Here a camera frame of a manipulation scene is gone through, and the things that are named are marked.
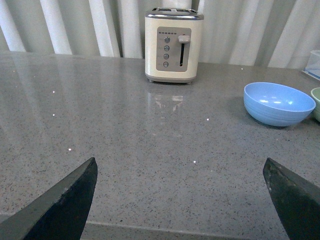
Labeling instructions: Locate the clear plastic food container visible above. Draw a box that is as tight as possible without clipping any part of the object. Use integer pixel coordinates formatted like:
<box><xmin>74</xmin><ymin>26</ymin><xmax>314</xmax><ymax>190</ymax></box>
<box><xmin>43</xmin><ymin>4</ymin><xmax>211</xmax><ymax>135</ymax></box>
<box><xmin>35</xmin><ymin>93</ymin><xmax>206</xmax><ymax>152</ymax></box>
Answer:
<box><xmin>302</xmin><ymin>50</ymin><xmax>320</xmax><ymax>80</ymax></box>

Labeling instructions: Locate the cream two-slot toaster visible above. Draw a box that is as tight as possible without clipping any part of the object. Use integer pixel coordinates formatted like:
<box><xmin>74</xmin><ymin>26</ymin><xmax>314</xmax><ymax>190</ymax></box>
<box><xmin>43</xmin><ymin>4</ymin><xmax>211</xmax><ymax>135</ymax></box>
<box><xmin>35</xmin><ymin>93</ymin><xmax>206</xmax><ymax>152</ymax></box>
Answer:
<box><xmin>145</xmin><ymin>7</ymin><xmax>205</xmax><ymax>84</ymax></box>

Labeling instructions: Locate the blue bowl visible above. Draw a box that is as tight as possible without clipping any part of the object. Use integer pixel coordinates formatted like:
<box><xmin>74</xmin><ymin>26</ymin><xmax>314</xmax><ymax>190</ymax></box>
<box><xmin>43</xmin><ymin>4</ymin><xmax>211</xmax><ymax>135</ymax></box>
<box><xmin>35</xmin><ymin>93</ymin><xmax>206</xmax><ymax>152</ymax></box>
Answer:
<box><xmin>243</xmin><ymin>82</ymin><xmax>316</xmax><ymax>127</ymax></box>

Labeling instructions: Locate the white curtain backdrop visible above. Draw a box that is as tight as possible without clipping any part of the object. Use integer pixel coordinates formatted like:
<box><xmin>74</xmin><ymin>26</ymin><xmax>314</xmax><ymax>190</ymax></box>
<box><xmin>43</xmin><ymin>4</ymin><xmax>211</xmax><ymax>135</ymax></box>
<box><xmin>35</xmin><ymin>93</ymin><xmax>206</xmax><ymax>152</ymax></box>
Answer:
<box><xmin>0</xmin><ymin>0</ymin><xmax>320</xmax><ymax>69</ymax></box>

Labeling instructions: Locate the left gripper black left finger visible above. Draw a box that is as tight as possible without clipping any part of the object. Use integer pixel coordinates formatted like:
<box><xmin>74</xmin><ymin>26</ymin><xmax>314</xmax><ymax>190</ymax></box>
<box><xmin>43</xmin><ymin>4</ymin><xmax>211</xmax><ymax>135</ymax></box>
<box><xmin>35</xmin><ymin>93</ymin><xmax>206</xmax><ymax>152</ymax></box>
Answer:
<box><xmin>0</xmin><ymin>157</ymin><xmax>98</xmax><ymax>240</ymax></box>

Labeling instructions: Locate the green bowl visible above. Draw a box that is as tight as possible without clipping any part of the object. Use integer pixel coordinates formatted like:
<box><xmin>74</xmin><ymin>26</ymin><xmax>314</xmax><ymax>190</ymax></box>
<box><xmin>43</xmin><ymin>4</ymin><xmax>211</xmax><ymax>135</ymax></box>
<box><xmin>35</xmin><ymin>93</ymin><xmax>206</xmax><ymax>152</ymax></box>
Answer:
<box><xmin>310</xmin><ymin>87</ymin><xmax>320</xmax><ymax>122</ymax></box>

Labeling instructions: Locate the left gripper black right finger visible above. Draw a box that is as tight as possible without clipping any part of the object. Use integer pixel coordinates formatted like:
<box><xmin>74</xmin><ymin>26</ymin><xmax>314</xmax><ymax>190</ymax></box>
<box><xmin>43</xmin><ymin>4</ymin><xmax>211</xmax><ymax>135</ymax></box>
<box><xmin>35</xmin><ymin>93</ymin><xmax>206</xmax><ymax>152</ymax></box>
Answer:
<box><xmin>262</xmin><ymin>157</ymin><xmax>320</xmax><ymax>240</ymax></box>

